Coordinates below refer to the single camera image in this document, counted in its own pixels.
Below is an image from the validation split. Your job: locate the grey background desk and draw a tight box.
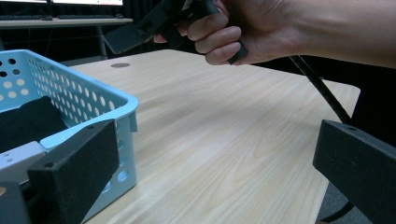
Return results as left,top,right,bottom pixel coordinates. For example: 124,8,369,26
0,17,134,62

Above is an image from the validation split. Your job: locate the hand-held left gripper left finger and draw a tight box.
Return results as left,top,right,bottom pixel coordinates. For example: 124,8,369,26
27,119,120,224

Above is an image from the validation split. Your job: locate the light blue plastic basket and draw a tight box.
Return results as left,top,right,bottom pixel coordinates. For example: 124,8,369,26
0,49,140,224

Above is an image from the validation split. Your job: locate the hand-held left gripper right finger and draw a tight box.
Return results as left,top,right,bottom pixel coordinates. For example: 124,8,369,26
312,119,396,224

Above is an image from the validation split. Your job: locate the dark keyboard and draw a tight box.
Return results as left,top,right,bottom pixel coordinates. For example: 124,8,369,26
0,14,53,21
57,13,125,20

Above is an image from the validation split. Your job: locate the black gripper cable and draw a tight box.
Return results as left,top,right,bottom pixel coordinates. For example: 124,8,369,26
288,55,356,224

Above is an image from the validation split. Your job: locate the black cloth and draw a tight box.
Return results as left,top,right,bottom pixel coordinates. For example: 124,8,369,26
0,95,69,154

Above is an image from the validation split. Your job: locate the computer monitor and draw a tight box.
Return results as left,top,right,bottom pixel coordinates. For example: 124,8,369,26
51,0,124,7
0,0,48,4

